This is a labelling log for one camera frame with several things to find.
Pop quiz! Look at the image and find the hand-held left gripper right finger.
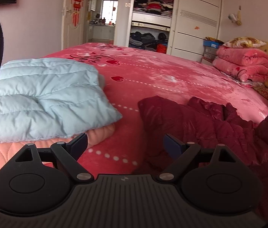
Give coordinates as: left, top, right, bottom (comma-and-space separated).
156, 134, 236, 185

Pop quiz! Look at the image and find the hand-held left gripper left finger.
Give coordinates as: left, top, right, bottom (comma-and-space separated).
14, 133, 95, 185

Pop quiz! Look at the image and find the dark red down jacket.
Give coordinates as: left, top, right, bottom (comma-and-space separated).
137, 96, 268, 181

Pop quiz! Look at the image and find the pile of dark clothes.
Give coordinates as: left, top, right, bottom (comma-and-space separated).
129, 31, 169, 53

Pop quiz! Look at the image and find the pile of folded clothes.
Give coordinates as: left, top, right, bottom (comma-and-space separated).
133, 0, 175, 17

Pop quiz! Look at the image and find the light blue down jacket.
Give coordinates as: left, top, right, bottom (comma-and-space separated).
0, 58, 123, 144

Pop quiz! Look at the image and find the peach quilted jacket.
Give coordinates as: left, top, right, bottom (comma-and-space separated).
0, 124, 115, 178

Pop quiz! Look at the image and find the stack of shoe boxes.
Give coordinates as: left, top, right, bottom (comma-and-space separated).
203, 40, 223, 63

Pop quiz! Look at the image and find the floral patterned quilt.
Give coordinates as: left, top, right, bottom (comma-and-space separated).
253, 84, 268, 104

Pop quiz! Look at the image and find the folded pink blanket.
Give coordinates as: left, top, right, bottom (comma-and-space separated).
213, 45, 268, 82

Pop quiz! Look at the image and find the white door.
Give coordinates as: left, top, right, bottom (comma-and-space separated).
61, 0, 89, 50

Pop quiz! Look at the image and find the floral pillow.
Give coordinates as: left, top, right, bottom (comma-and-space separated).
223, 37, 266, 48

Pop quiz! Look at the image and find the white wardrobe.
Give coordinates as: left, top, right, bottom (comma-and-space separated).
128, 0, 223, 63

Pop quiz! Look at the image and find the white wall hook ornament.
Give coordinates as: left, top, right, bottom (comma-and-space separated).
228, 5, 242, 26

